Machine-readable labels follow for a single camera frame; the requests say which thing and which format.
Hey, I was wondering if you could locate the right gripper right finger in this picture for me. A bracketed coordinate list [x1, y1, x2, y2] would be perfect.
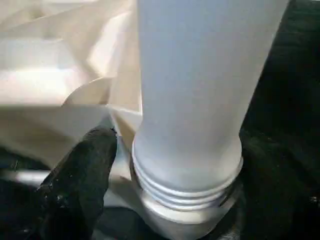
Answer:
[239, 135, 320, 240]

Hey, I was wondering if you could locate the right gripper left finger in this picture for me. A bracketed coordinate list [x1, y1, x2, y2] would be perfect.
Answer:
[36, 127, 118, 240]

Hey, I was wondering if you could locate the white plastic table top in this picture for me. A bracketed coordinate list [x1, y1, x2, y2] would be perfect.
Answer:
[0, 0, 242, 240]

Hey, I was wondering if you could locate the white plastic table leg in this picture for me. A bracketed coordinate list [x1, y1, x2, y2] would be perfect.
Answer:
[131, 0, 291, 208]

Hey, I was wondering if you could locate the black work mat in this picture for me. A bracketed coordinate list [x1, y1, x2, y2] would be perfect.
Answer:
[0, 0, 320, 240]

